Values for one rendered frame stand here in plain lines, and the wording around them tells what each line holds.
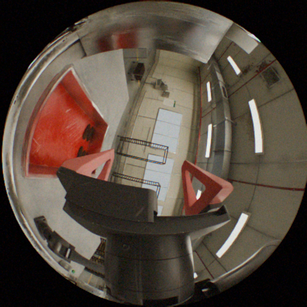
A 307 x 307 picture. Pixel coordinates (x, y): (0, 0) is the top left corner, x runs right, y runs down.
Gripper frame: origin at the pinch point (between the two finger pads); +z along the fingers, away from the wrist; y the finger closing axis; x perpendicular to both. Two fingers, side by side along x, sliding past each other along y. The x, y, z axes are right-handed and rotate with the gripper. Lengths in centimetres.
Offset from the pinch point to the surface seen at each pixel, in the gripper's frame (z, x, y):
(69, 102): 23.5, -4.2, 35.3
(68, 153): 19.2, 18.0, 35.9
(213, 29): 8.4, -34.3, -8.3
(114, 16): 9.5, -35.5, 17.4
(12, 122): -7.0, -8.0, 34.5
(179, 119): 454, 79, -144
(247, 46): 34, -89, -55
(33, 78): 0.4, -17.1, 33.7
